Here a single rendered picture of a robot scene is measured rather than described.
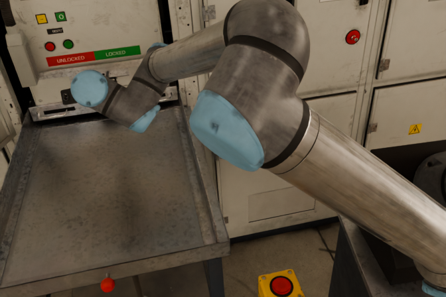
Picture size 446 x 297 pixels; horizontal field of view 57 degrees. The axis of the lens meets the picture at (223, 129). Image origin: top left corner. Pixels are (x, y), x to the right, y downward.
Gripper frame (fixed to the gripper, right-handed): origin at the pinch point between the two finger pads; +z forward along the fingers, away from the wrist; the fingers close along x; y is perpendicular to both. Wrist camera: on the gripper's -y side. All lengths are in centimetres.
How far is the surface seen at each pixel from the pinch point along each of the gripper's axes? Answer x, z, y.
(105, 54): 13.6, 9.5, 3.0
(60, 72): 9.1, 7.5, -12.6
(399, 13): 13, 3, 112
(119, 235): -39, -33, 3
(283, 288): -48, -61, 37
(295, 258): -91, 46, 71
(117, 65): 8.7, 7.8, 6.4
